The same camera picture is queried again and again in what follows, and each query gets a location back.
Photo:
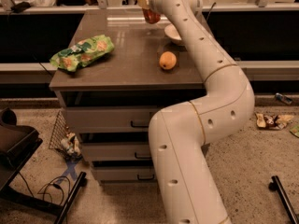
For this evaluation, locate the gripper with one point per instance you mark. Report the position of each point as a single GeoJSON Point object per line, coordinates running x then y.
{"type": "Point", "coordinates": [144, 4]}

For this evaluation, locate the red coke can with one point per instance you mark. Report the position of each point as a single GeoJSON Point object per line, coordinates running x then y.
{"type": "Point", "coordinates": [151, 17]}

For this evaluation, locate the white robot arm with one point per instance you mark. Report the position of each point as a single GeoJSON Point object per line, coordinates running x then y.
{"type": "Point", "coordinates": [178, 132]}

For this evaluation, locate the white paper bowl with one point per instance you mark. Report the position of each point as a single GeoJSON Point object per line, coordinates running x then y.
{"type": "Point", "coordinates": [172, 33]}

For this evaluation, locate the small can on floor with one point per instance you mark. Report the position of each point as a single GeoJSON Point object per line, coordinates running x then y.
{"type": "Point", "coordinates": [282, 98]}

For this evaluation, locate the orange fruit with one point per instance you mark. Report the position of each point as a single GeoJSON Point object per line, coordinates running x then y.
{"type": "Point", "coordinates": [168, 60]}

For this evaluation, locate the green chip bag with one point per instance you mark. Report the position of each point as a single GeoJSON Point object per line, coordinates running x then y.
{"type": "Point", "coordinates": [82, 53]}

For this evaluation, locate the grey drawer cabinet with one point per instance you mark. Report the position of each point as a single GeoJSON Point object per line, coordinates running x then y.
{"type": "Point", "coordinates": [130, 75]}

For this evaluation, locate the top drawer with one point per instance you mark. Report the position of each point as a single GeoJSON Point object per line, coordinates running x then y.
{"type": "Point", "coordinates": [108, 119]}

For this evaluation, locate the drawer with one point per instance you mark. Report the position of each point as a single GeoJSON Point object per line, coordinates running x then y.
{"type": "Point", "coordinates": [108, 119]}
{"type": "Point", "coordinates": [124, 173]}
{"type": "Point", "coordinates": [116, 151]}

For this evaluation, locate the middle drawer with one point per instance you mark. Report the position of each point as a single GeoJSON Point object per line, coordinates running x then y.
{"type": "Point", "coordinates": [116, 151]}

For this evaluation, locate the crumpled snack wrapper on floor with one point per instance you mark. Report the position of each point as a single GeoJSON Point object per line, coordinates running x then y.
{"type": "Point", "coordinates": [272, 122]}

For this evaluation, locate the bottom drawer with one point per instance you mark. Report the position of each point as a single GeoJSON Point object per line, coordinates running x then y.
{"type": "Point", "coordinates": [124, 173]}

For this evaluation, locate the black cart left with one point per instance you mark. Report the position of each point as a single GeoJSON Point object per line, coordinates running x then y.
{"type": "Point", "coordinates": [17, 145]}

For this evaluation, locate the black bar right floor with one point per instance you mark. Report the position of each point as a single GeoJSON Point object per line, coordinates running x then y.
{"type": "Point", "coordinates": [275, 185]}

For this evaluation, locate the wire mesh basket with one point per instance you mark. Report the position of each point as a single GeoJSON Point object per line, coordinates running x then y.
{"type": "Point", "coordinates": [63, 141]}

